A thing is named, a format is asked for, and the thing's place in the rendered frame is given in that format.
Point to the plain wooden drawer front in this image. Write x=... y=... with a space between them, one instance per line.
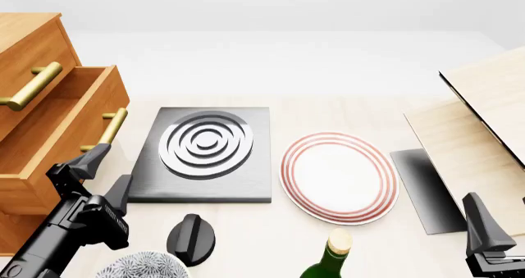
x=18 y=232

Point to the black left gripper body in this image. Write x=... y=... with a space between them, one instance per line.
x=108 y=225

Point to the flat black stove plate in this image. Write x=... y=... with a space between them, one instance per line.
x=205 y=185

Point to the wooden cabinet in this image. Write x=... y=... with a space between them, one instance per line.
x=24 y=24

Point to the round black stove knob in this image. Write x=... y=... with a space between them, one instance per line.
x=190 y=242

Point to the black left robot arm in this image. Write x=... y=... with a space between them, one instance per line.
x=45 y=244

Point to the white plate with red rings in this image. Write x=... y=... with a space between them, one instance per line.
x=338 y=179

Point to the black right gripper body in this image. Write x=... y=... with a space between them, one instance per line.
x=496 y=265

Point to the microwave oven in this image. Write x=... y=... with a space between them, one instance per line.
x=471 y=136

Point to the green bottle with cork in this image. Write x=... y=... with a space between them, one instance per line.
x=328 y=262

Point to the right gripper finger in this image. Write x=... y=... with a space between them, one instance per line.
x=486 y=228

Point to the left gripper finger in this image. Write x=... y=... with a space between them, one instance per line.
x=88 y=162
x=120 y=193

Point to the patterned grey white bowl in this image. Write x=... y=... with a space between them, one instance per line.
x=143 y=267

